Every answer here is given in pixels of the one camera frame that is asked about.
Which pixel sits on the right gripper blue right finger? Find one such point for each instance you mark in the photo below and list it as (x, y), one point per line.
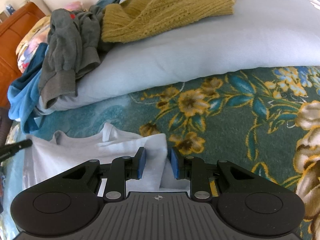
(195, 171)

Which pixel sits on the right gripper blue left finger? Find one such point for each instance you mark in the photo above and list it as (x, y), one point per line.
(119, 172)

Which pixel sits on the white printed t-shirt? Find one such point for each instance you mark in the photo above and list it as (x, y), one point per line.
(45, 159)

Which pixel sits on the blue fleece garment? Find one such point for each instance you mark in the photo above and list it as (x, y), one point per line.
(23, 93)

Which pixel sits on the teal floral bed blanket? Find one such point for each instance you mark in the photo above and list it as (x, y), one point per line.
(265, 119)

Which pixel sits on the folded colourful floral blanket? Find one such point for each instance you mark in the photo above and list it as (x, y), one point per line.
(32, 42)

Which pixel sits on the orange wooden bed headboard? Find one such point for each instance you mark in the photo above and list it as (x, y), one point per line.
(12, 31)

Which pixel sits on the grey sweatshirt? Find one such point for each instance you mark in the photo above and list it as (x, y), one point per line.
(64, 83)

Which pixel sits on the blue bottle on headboard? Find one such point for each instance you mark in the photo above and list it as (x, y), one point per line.
(9, 9)

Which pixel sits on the mustard yellow knit sweater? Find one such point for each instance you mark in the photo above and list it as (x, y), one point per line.
(134, 20)

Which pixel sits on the light blue daisy quilt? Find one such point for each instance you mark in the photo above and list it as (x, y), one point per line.
(260, 33)

